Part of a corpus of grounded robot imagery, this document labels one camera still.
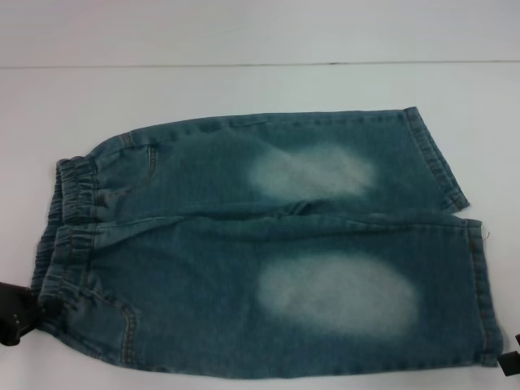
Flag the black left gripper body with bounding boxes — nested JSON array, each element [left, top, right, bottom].
[[0, 279, 41, 347]]

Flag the blue denim shorts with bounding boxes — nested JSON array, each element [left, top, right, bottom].
[[37, 106, 509, 377]]

